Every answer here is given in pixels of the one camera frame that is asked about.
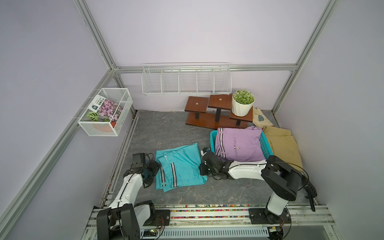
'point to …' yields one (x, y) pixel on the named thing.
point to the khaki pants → (285, 146)
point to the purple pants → (239, 144)
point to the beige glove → (260, 119)
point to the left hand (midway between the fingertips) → (158, 170)
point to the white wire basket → (92, 124)
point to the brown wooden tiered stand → (214, 111)
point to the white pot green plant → (242, 102)
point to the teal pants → (179, 167)
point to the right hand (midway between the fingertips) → (198, 166)
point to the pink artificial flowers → (110, 109)
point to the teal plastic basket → (266, 148)
